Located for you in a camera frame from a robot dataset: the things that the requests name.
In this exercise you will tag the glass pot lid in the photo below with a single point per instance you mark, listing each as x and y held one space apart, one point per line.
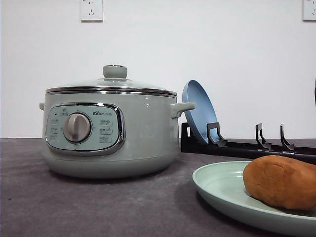
114 78

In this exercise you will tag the black dish rack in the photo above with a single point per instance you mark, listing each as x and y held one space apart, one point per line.
216 144

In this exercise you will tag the green plate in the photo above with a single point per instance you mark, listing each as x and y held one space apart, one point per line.
223 184

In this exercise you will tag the blue plate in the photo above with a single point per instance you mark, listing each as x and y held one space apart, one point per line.
204 112

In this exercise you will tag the right white wall socket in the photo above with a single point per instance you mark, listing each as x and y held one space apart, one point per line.
309 11

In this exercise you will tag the left white wall socket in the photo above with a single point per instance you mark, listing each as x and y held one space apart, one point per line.
91 11

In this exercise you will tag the green electric steamer pot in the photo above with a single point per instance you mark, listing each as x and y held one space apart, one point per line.
111 128

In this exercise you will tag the orange brown potato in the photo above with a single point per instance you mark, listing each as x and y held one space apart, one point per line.
283 181

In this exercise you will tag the white wall socket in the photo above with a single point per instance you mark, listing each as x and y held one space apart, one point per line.
91 11
309 11

